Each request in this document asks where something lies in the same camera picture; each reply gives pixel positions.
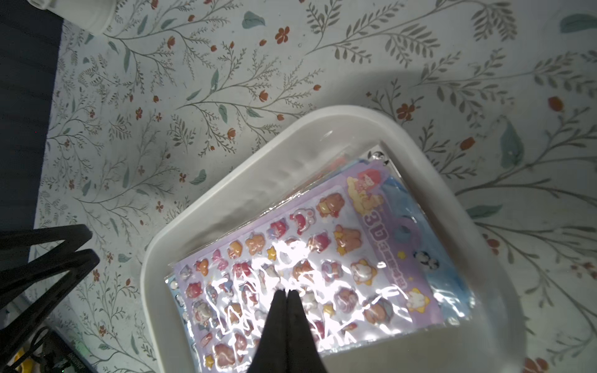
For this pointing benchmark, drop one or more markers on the blue sticker sheet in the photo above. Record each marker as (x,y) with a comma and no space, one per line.
(451,292)

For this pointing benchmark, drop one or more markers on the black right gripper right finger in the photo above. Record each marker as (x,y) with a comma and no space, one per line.
(301,351)

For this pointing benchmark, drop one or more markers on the pink 3D sticker sheet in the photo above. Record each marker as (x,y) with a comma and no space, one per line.
(334,245)

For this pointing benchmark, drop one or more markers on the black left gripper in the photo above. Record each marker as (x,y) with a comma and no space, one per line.
(67,259)

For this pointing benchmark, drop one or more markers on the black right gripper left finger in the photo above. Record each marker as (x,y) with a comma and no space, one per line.
(271,354)

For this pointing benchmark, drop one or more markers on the white plastic storage tray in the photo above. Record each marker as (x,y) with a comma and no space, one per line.
(308,153)

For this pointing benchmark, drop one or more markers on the cream metal pen bucket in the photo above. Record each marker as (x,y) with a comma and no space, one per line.
(93,16)

